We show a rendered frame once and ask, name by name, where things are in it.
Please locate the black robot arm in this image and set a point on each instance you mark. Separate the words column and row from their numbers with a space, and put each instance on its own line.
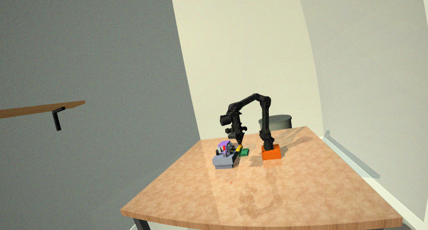
column 232, row 116

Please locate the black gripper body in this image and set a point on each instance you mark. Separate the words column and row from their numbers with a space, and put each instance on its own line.
column 237, row 130

